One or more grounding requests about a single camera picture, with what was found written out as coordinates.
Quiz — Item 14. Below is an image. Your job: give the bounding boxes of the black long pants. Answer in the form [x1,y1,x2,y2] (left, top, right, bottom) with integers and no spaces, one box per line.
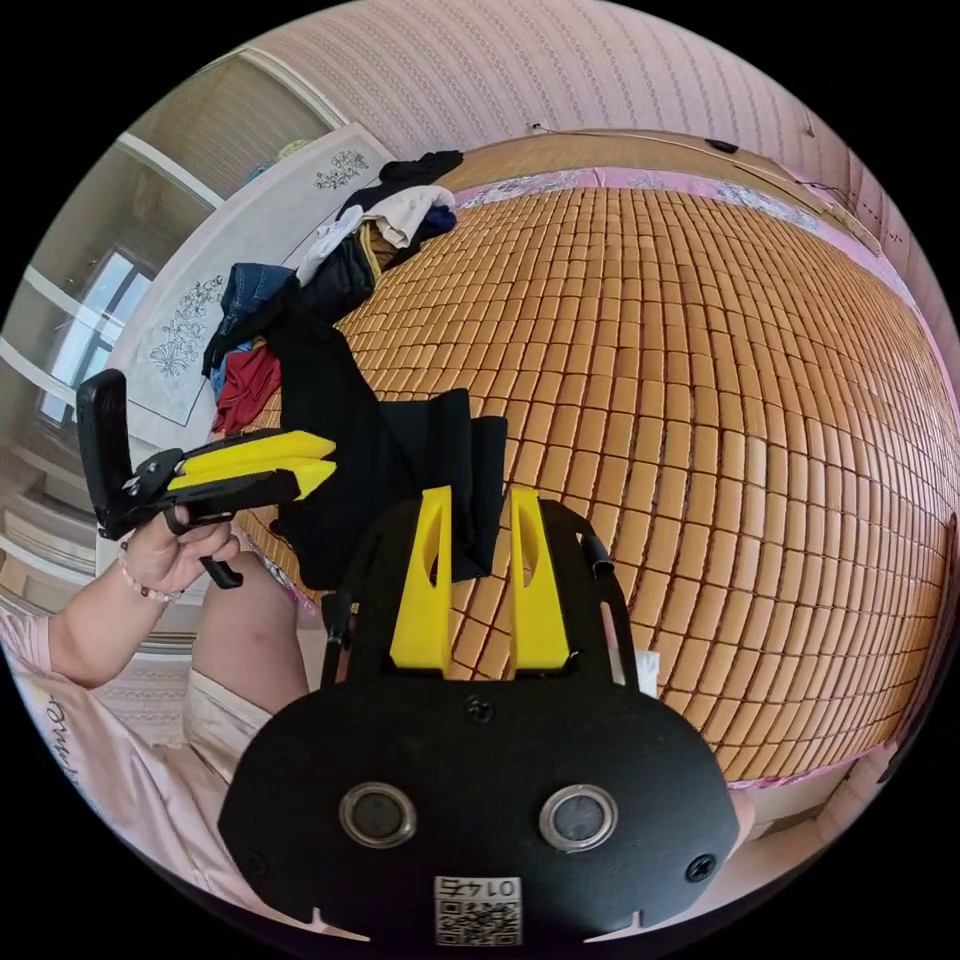
[266,283,510,595]

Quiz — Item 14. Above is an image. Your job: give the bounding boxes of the bed with woven mat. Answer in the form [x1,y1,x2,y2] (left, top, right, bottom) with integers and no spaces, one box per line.
[209,127,955,790]

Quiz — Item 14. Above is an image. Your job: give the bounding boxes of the window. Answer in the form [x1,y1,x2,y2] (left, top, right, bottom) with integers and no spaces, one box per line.
[35,247,160,430]

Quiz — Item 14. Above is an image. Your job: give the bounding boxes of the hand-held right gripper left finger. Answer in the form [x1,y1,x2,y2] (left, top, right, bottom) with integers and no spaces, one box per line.
[389,485,454,670]

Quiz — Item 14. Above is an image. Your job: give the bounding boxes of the white cupboard with flower print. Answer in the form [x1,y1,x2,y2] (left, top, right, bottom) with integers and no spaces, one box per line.
[112,123,400,430]

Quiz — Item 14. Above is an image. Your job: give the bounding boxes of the person's left forearm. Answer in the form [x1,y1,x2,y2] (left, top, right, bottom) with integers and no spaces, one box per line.
[46,573,185,690]

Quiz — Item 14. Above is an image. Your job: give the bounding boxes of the person's body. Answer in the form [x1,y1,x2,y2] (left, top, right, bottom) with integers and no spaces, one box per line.
[0,551,335,925]

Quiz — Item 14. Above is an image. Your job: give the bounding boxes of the person's left hand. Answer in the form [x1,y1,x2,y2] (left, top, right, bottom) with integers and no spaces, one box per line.
[122,512,243,603]

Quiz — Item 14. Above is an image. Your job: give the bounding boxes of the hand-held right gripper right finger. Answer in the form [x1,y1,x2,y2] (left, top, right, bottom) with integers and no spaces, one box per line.
[509,486,573,670]

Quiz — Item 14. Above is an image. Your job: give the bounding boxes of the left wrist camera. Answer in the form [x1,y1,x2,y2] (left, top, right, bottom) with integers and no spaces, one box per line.
[75,368,136,528]

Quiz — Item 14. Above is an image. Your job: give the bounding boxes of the pile of clothes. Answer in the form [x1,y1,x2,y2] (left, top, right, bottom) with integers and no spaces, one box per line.
[200,149,466,438]

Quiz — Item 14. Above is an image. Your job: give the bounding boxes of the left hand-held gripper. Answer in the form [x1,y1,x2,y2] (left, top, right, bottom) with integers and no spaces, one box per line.
[97,428,337,590]

